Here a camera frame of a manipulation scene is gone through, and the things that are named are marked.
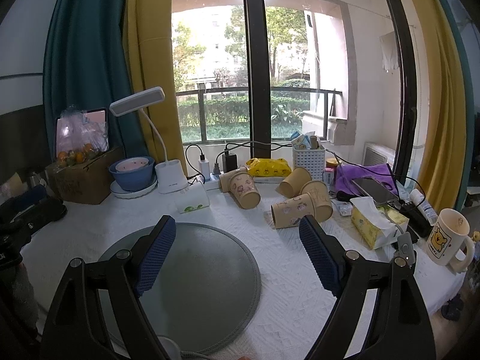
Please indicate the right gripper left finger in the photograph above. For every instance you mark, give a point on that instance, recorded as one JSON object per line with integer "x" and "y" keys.
{"x": 75, "y": 326}

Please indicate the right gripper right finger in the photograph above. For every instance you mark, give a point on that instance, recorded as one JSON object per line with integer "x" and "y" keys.
{"x": 400, "y": 326}

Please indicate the brown paper cup patterned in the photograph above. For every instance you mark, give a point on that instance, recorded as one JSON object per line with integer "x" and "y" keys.
{"x": 288, "y": 213}

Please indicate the brown paper cup tilted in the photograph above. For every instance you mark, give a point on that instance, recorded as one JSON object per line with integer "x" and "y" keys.
{"x": 319, "y": 193}

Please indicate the brown paper cup plain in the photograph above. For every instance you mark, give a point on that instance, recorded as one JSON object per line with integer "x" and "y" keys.
{"x": 294, "y": 182}

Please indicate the white paper cup green print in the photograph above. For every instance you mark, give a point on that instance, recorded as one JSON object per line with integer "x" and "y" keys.
{"x": 194, "y": 197}

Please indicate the brown paper cup lying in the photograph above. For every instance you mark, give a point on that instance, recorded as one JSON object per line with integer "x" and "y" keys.
{"x": 244, "y": 190}

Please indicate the brown paper cup behind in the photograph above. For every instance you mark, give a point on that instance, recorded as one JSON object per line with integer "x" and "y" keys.
{"x": 224, "y": 179}

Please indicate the white bear mug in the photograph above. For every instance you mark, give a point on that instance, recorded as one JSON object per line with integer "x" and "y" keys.
{"x": 449, "y": 242}

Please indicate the yellow tissue box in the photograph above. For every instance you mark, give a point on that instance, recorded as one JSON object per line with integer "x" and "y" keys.
{"x": 379, "y": 226}

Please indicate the black bag left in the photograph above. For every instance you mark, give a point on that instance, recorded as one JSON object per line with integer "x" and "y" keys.
{"x": 22, "y": 217}

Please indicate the white tube bottle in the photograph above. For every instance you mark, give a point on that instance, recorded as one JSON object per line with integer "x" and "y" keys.
{"x": 426, "y": 209}

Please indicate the round grey placemat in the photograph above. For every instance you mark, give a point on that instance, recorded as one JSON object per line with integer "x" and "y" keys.
{"x": 206, "y": 293}

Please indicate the white plate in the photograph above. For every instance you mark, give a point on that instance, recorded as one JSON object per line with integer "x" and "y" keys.
{"x": 118, "y": 192}

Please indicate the cardboard box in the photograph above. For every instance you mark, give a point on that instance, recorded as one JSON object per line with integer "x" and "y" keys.
{"x": 85, "y": 183}

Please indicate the yellow curtain right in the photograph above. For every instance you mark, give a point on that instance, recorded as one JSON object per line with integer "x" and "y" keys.
{"x": 444, "y": 155}

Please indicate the yellow curtain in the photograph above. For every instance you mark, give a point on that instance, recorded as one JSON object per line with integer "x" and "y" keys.
{"x": 444, "y": 155}
{"x": 148, "y": 51}

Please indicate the purple cloth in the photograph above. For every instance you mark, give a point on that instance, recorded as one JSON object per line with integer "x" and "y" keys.
{"x": 345, "y": 173}

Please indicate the blue bowl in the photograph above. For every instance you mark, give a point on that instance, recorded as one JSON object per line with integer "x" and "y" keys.
{"x": 135, "y": 180}

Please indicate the pink bowl inside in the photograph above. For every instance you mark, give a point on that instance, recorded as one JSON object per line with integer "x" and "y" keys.
{"x": 131, "y": 164}

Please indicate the white desk lamp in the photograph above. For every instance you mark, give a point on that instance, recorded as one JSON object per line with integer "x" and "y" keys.
{"x": 170, "y": 175}

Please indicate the white plastic basket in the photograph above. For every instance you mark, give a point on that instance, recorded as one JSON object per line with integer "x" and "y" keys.
{"x": 312, "y": 160}

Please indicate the white power strip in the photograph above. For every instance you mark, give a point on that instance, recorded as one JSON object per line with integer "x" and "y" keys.
{"x": 211, "y": 184}

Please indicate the plastic bag of fruit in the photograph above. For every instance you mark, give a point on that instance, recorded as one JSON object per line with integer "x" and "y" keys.
{"x": 74, "y": 157}

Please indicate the white charger plug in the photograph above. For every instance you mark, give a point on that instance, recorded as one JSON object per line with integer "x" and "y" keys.
{"x": 204, "y": 167}

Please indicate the yellow snack bag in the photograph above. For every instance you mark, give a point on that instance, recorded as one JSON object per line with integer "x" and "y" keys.
{"x": 268, "y": 167}

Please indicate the black power adapter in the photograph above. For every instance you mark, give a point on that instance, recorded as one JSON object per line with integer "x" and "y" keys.
{"x": 229, "y": 161}

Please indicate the black balcony railing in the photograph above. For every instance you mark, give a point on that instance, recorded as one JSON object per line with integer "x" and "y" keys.
{"x": 208, "y": 115}

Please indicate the teal curtain left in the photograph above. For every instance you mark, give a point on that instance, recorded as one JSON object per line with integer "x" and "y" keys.
{"x": 84, "y": 63}

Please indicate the yellow curtain left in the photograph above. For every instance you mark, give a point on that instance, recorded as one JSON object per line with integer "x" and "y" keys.
{"x": 148, "y": 51}

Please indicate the black window frame post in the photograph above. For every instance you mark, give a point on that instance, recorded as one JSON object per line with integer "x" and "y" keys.
{"x": 258, "y": 78}

